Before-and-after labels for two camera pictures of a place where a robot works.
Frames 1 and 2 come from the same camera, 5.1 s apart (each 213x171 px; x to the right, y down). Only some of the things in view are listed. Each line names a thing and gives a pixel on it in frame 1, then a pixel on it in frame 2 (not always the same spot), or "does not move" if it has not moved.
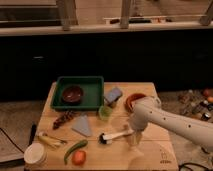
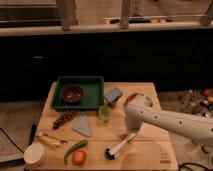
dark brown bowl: x=72 y=94 does not move
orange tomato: x=79 y=157 does not move
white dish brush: x=107 y=139 to x=110 y=154
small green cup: x=105 y=113 does not move
